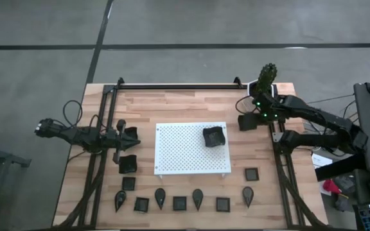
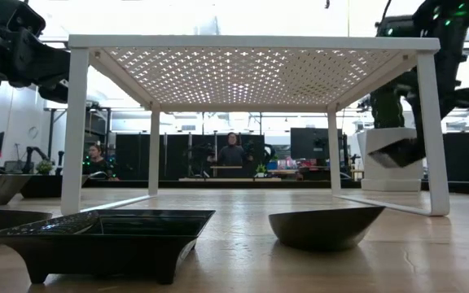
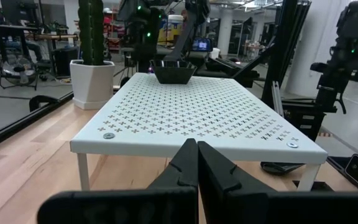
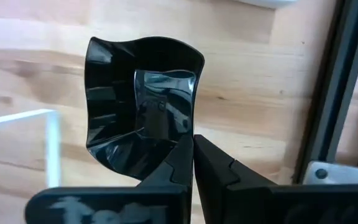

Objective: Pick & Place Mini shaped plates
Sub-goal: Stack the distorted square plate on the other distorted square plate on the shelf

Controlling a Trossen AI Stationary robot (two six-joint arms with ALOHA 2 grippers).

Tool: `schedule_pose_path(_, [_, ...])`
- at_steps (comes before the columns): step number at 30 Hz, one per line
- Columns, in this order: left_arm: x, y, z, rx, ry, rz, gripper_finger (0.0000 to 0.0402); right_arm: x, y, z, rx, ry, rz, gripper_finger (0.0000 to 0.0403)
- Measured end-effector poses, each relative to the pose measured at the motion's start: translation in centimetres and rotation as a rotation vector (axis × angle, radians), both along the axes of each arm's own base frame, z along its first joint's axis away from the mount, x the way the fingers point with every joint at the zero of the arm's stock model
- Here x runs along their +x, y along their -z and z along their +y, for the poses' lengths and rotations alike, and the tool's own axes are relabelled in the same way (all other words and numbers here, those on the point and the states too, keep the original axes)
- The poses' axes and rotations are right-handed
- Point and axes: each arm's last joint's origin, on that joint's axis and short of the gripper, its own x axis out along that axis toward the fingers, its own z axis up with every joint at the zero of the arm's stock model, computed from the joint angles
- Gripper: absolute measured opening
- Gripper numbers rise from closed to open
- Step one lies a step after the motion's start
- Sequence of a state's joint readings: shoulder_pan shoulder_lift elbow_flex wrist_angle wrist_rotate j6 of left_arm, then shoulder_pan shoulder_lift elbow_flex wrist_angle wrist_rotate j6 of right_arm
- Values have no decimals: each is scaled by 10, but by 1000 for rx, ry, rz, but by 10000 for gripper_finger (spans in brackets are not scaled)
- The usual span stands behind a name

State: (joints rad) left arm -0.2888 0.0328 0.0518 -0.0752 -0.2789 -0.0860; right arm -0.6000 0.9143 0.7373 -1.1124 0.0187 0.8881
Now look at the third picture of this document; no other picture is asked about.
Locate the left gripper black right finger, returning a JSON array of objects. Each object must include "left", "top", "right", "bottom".
[{"left": 197, "top": 140, "right": 358, "bottom": 224}]

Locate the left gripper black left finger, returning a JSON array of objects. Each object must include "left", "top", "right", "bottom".
[{"left": 37, "top": 138, "right": 199, "bottom": 224}]

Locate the black teardrop plate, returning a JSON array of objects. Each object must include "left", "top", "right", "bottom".
[{"left": 259, "top": 161, "right": 306, "bottom": 175}]

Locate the black wavy square bowl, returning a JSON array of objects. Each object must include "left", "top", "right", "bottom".
[{"left": 149, "top": 58, "right": 198, "bottom": 85}]

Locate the white perforated metal shelf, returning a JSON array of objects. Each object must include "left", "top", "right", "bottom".
[{"left": 70, "top": 72, "right": 328, "bottom": 191}]

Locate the silver aluminium bar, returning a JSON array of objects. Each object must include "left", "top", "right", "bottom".
[{"left": 271, "top": 81, "right": 284, "bottom": 118}]

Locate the white hexagonal plant pot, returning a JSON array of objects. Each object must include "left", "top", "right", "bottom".
[{"left": 69, "top": 59, "right": 116, "bottom": 110}]

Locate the yellow and white wipes tub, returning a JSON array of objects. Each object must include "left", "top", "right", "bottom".
[{"left": 158, "top": 14, "right": 185, "bottom": 44}]

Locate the black waste bin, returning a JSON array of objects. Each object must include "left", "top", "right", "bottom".
[{"left": 50, "top": 46, "right": 79, "bottom": 77}]

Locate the green cactus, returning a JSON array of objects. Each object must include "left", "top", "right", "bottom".
[{"left": 78, "top": 0, "right": 105, "bottom": 66}]

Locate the black floor fan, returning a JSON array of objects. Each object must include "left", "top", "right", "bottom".
[{"left": 0, "top": 54, "right": 39, "bottom": 91}]

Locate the black table-level camera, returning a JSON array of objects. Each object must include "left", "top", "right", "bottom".
[{"left": 327, "top": 153, "right": 358, "bottom": 191}]

